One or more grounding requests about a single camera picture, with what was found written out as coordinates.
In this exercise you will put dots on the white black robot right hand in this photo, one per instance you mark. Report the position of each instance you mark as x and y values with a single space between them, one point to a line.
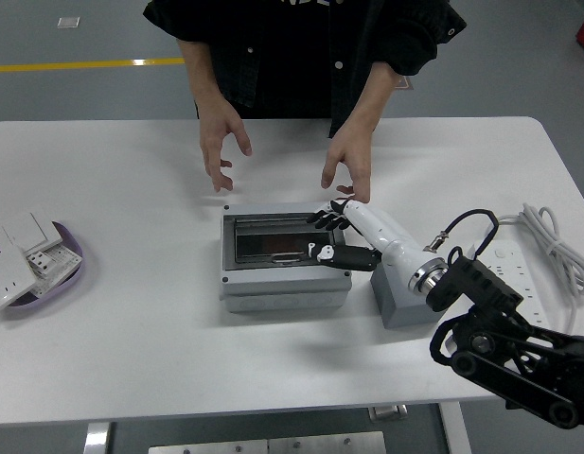
386 236

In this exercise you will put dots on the person's right hand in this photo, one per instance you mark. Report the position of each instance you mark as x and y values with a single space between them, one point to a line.
218 132

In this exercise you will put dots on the person's left hand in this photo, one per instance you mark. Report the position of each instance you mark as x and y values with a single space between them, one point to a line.
350 151

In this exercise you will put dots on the transparent hinged box lid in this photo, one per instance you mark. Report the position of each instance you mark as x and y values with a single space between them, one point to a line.
272 243

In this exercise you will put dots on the grey electrical enclosure box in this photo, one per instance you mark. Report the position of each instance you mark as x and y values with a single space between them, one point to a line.
282 293

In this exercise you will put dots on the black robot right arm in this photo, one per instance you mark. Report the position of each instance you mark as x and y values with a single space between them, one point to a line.
481 284

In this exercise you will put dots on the person's right forearm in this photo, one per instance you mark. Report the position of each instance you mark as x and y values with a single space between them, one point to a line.
201 71

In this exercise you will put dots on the person's left forearm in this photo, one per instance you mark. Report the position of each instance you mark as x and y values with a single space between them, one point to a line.
374 99

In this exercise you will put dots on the grey cube block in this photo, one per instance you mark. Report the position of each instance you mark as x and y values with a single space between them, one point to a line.
400 307

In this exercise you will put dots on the person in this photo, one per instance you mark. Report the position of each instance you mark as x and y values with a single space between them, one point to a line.
296 52

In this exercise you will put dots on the white power strip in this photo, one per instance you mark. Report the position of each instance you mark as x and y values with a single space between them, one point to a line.
514 265

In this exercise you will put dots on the silver floor plate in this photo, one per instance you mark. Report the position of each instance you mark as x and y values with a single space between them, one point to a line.
68 22

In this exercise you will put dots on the white socket module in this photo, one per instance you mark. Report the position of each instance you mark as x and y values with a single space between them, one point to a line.
64 257

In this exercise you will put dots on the purple plastic tray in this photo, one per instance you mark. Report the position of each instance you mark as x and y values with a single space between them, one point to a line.
64 288

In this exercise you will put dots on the white socket plate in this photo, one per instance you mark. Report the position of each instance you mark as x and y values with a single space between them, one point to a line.
5 279

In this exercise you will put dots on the white rocker switch plate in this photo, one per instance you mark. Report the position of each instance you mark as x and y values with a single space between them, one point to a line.
31 232

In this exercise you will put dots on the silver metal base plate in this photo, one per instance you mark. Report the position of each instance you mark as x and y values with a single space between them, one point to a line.
272 444

